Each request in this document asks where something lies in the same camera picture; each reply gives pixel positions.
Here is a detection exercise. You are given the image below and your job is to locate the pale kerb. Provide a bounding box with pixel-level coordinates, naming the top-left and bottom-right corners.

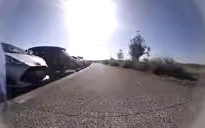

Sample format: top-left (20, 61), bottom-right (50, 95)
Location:
top-left (9, 63), bottom-right (96, 105)

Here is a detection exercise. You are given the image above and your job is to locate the small tree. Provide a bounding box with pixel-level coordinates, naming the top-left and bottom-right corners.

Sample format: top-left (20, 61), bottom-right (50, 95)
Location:
top-left (116, 48), bottom-right (125, 61)

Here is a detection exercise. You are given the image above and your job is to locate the grey asphalt path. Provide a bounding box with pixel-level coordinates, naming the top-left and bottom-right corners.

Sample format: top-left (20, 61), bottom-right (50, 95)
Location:
top-left (0, 62), bottom-right (205, 128)

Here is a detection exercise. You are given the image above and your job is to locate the silver car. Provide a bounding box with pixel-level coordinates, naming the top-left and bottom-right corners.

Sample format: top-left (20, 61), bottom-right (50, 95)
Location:
top-left (1, 42), bottom-right (51, 89)

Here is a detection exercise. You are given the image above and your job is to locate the row of bushes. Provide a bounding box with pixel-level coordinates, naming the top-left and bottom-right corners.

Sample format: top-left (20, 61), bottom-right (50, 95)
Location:
top-left (101, 55), bottom-right (200, 81)

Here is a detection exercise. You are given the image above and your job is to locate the row of parked cars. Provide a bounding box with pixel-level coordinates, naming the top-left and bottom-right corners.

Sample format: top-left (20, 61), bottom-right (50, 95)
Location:
top-left (70, 55), bottom-right (95, 70)

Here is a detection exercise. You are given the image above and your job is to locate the dark car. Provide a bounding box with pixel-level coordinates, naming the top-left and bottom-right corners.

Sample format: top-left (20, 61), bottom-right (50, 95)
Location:
top-left (25, 45), bottom-right (79, 76)

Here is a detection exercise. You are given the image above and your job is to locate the leafy tree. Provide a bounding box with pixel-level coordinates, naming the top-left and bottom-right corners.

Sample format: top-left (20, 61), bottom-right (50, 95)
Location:
top-left (128, 31), bottom-right (151, 64)

